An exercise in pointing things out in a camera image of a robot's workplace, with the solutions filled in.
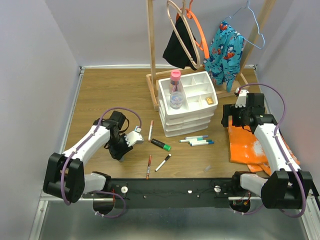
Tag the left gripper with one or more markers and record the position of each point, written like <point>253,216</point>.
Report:
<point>118,154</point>

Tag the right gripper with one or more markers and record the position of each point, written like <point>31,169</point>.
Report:
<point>230,109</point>

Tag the black green highlighter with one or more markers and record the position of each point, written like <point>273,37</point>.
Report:
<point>161,145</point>

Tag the pink cap white marker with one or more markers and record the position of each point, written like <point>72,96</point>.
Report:
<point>150,131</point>

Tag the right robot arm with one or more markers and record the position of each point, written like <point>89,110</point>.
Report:
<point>288,186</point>

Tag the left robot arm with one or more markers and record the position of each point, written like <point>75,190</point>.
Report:
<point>65,176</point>

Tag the small yellow eraser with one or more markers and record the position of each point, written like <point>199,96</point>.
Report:
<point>209,100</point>

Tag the white plastic drawer organizer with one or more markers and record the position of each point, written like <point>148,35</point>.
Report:
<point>195,113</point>

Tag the red pen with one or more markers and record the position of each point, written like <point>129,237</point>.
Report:
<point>148,167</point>

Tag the teal cap marker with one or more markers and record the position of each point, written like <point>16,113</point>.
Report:
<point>191,140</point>

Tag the orange white tie-dye cloth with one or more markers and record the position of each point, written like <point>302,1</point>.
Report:
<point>260,152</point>

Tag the purple cap marker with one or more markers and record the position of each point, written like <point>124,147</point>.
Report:
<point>196,137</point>

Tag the blue cap marker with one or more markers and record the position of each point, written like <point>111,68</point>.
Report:
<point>198,143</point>

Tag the black cap white marker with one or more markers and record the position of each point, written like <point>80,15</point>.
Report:
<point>163,162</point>

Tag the blue fish print garment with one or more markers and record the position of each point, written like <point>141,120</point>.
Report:
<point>225,54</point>

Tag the pink lid pencil tube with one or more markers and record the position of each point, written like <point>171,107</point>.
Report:
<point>175,77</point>

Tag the black shorts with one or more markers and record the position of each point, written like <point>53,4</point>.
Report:
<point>174,53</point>

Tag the wooden clothes rack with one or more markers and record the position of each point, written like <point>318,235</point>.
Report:
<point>153,77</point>

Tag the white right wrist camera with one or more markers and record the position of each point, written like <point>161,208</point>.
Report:
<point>241,94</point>

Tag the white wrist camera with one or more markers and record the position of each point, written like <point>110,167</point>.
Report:
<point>134,137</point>
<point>241,94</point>

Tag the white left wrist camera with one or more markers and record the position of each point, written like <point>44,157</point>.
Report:
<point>134,137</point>

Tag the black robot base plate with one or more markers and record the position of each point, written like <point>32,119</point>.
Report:
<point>168,193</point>

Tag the aluminium frame rails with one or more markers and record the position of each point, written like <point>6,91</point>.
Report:
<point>97,92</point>

